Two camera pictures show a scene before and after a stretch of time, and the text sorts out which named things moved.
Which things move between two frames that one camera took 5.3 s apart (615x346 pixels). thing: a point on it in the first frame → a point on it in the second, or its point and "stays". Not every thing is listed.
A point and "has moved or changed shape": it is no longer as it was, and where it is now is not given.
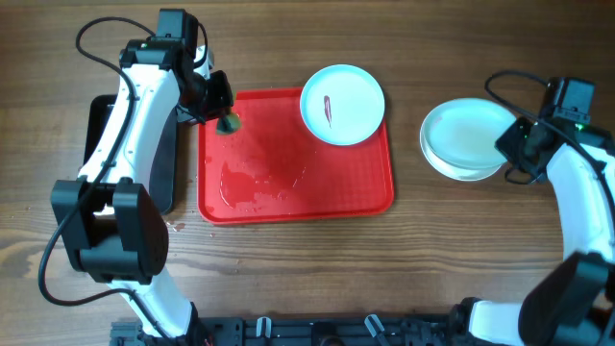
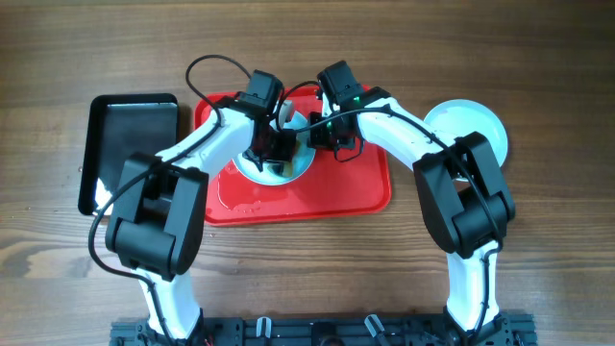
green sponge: (229, 124) has moved or changed shape
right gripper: (510, 139) → (317, 140)
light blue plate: (458, 137) stays
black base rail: (299, 332) stays
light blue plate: (342, 105) has moved or changed shape
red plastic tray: (274, 168) stays
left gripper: (223, 102) → (286, 155)
